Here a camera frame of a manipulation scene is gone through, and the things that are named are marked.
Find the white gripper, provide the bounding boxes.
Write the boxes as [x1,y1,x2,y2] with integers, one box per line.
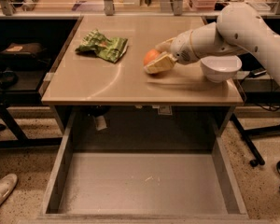
[144,30,199,74]

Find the orange fruit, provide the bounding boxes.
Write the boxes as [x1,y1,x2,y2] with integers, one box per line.
[143,49,161,65]

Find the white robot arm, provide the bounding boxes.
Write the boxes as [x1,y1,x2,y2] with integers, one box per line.
[144,3,280,87]

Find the open grey drawer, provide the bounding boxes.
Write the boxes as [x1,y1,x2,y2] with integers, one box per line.
[41,107,248,224]

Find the white ceramic bowl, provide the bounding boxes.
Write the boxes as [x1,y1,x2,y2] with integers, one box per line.
[201,56,242,83]

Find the green crumpled chip bag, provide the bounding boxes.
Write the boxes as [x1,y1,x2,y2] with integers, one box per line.
[75,29,128,63]

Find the beige top cabinet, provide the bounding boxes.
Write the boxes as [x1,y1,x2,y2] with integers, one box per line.
[40,14,245,135]

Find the black power adapter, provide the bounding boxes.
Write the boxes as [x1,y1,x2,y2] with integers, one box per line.
[248,67,267,78]

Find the white shoe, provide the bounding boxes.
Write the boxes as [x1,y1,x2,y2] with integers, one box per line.
[0,174,18,205]

